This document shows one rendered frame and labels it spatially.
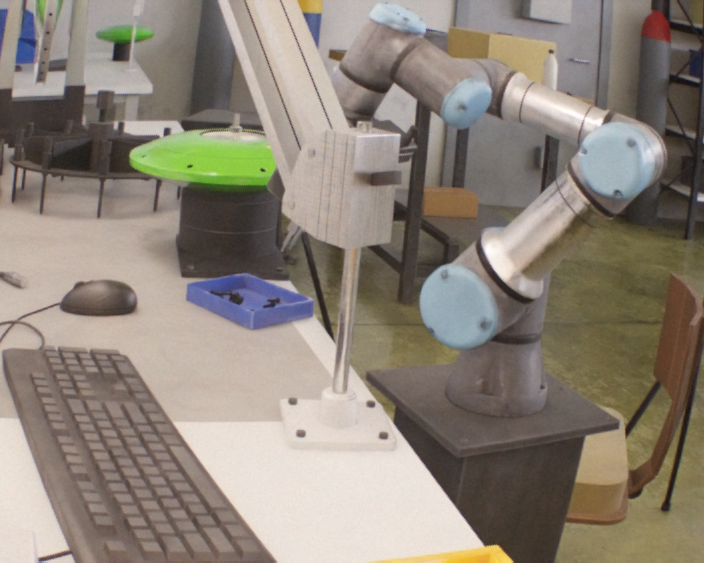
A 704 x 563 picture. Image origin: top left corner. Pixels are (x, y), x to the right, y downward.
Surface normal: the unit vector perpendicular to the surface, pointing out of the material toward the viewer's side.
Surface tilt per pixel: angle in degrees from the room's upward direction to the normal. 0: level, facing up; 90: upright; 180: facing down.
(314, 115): 53
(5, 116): 90
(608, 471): 0
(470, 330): 92
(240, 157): 21
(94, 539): 6
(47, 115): 90
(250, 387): 0
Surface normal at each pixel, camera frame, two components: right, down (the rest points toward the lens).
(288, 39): 0.61, -0.36
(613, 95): 0.25, 0.30
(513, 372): 0.19, -0.03
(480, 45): -0.86, 0.07
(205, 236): -0.37, 0.24
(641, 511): 0.09, -0.95
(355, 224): 0.69, 0.27
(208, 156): 0.01, -0.79
